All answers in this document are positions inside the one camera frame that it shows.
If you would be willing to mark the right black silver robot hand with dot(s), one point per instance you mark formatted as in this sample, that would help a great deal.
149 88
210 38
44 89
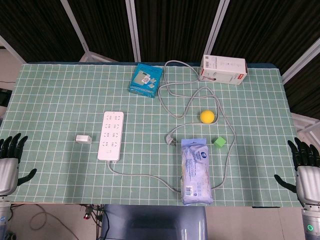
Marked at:
310 182

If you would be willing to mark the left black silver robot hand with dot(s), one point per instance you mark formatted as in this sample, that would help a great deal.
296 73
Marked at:
8 175

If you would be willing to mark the small white charger plug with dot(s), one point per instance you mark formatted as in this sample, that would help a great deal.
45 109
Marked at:
83 139

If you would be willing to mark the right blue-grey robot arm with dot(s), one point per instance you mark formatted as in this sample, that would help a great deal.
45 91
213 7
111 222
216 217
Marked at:
311 222

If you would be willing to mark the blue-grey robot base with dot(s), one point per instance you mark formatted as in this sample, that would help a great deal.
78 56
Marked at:
155 222

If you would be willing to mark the white power strip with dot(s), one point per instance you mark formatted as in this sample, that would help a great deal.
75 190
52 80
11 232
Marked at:
110 150

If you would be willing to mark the black box device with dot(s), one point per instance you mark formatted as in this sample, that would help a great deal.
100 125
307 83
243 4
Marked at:
4 97

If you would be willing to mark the red emergency stop button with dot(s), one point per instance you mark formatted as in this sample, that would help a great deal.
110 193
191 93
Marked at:
86 216

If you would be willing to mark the green grid table mat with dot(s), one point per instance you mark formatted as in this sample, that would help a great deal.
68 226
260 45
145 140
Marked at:
62 95

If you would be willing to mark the green cube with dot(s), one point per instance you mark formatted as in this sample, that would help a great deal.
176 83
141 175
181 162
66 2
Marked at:
219 143

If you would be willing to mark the blue tissue pack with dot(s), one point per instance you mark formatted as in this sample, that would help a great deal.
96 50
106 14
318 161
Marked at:
196 172

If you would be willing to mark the yellow foam ball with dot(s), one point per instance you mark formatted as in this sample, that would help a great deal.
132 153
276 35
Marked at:
207 117

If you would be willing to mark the white desk lamp box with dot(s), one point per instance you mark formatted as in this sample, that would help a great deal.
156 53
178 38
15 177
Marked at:
225 67

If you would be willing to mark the blue cardboard box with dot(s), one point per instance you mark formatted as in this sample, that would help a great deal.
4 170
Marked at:
146 80

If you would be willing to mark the dark partition panel white frame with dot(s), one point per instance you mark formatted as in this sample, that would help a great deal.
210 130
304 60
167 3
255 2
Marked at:
175 27
37 27
262 27
105 25
307 95

